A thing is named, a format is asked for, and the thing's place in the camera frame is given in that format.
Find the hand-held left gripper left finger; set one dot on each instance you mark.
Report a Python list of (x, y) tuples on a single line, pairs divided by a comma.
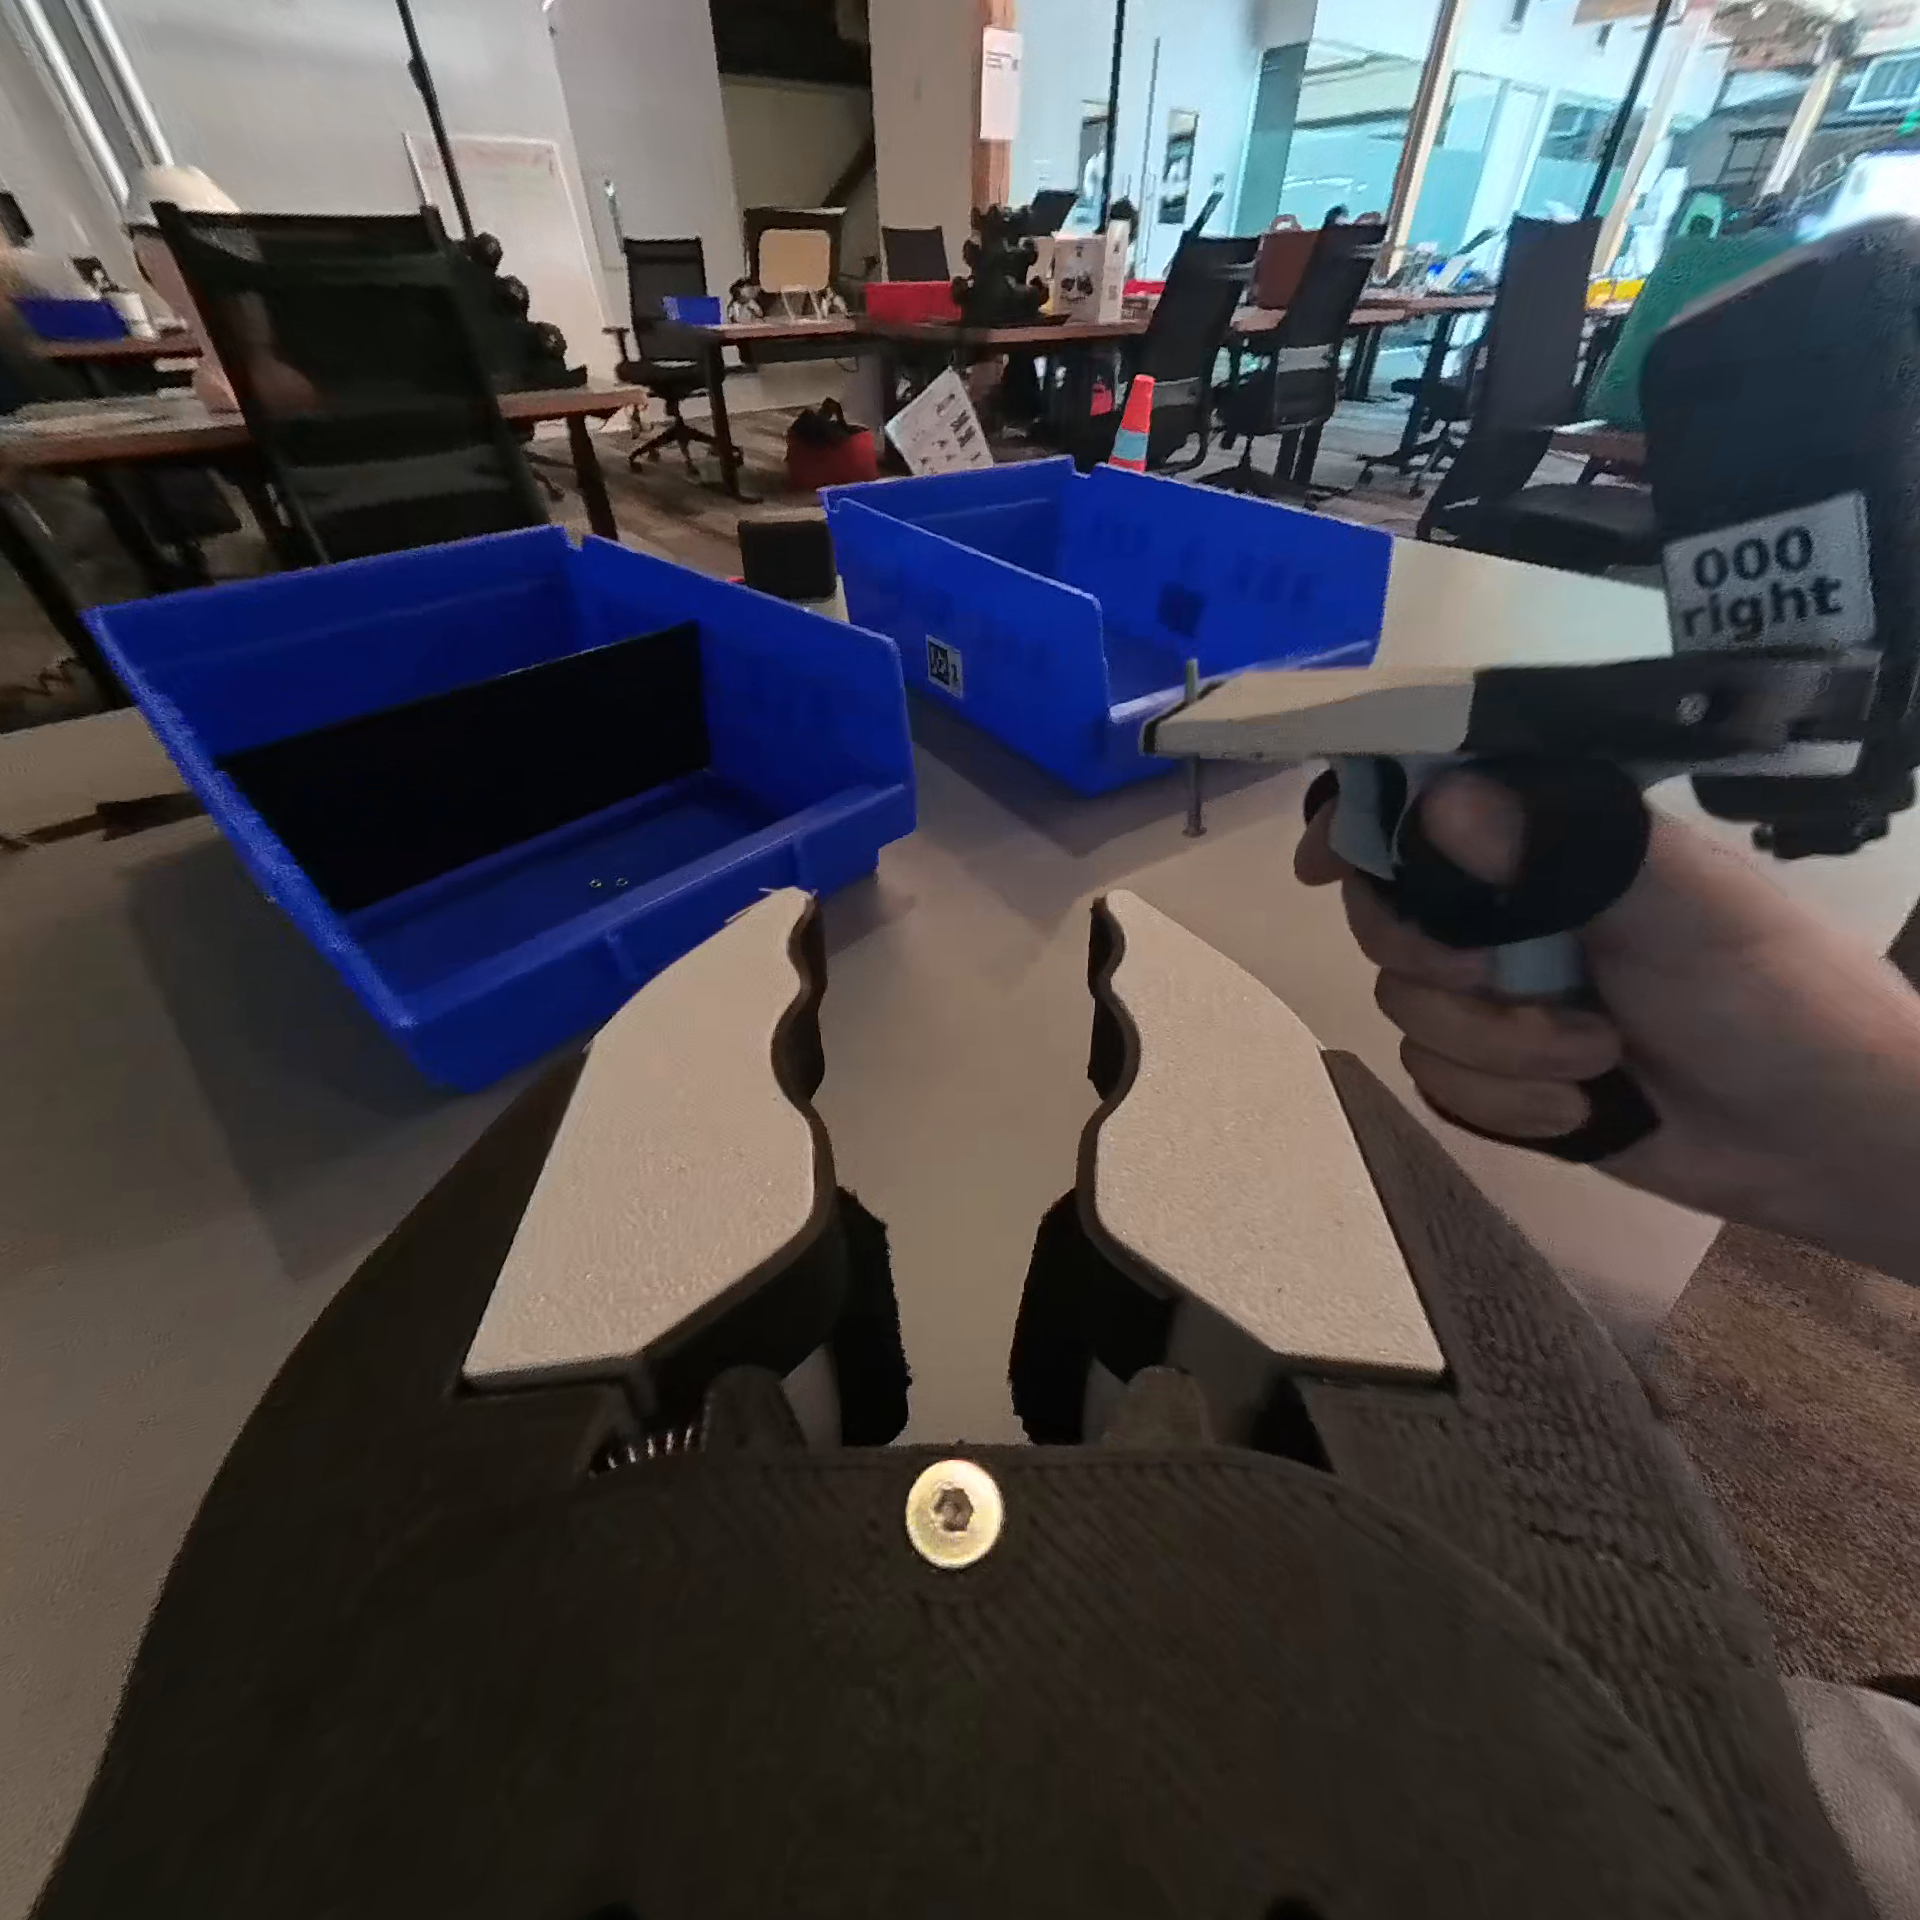
[(661, 1171)]

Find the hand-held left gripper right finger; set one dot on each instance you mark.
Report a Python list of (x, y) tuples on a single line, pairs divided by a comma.
[(1260, 1186)]

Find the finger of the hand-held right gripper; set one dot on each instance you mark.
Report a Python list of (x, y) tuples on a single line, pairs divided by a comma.
[(1320, 717)]

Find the metal bolt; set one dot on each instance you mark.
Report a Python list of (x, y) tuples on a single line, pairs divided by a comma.
[(1197, 797)]

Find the blue bin with black divider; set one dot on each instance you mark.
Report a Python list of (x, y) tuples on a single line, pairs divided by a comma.
[(525, 974)]

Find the blue plastic bin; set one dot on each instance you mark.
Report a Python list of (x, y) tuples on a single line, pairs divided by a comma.
[(1050, 704)]

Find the person's right hand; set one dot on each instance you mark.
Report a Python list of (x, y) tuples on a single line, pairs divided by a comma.
[(1769, 1050)]

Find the green fabric tub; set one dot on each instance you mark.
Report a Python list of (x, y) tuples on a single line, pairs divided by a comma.
[(1694, 301)]

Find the orange traffic cone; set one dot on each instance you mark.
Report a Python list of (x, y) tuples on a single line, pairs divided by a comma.
[(1133, 428)]

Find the long wooden desk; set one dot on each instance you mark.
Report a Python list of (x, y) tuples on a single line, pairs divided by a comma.
[(1320, 319)]

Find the black bin divider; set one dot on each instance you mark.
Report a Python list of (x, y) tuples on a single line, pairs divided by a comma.
[(481, 765)]

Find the white printed paper sign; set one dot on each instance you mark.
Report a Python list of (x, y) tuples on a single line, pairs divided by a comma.
[(943, 424)]

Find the white product box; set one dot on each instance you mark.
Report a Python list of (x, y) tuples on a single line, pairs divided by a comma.
[(1088, 277)]

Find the black lumpy figure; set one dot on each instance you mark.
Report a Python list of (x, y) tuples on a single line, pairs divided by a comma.
[(1002, 277)]

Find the black charger box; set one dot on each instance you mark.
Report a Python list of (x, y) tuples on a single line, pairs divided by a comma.
[(786, 558)]

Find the red object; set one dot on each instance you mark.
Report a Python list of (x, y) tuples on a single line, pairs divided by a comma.
[(833, 451)]

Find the red plastic tray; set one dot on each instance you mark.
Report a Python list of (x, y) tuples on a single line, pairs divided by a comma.
[(913, 301)]

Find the black floor lamp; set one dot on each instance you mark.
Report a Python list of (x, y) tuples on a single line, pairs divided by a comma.
[(1118, 106)]

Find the white laptop stand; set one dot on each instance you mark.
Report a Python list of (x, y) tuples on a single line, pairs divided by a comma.
[(797, 308)]

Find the black panel with beige board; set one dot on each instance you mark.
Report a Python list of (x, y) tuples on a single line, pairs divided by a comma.
[(797, 254)]

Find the small blue box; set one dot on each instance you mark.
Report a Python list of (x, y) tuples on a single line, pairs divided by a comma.
[(694, 311)]

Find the black high-back office chair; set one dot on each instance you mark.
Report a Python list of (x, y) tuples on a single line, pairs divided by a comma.
[(345, 375)]

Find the person's grey shirt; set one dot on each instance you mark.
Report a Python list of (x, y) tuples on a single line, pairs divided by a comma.
[(1861, 1800)]

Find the white board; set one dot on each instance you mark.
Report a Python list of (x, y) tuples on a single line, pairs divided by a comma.
[(510, 211)]

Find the white wall notice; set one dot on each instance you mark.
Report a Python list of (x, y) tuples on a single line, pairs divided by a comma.
[(1002, 84)]

